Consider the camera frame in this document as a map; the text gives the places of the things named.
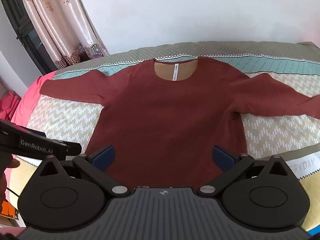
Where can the dark window frame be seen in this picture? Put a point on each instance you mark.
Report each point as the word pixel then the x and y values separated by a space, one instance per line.
pixel 23 27

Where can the dark red long-sleeved sweater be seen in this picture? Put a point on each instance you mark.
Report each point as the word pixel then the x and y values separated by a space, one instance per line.
pixel 165 120

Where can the pink bed sheet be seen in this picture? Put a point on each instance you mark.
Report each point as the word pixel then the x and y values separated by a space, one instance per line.
pixel 27 100

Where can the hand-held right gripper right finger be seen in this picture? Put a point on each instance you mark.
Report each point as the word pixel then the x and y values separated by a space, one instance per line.
pixel 223 158

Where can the patterned quilted blanket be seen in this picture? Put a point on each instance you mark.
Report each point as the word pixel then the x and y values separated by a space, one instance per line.
pixel 270 132

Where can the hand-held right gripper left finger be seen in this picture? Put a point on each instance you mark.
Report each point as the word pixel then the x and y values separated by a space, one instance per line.
pixel 103 158

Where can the person's left hand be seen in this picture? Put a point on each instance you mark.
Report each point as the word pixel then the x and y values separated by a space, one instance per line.
pixel 12 163

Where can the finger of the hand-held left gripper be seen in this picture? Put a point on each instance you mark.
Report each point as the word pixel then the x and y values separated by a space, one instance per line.
pixel 37 133
pixel 74 149

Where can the pink floral curtain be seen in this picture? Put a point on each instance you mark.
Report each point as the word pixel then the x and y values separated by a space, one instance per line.
pixel 60 20

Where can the red cloth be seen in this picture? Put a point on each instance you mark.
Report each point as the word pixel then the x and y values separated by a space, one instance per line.
pixel 8 106

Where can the orange box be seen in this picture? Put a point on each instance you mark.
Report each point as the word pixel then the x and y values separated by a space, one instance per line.
pixel 8 208

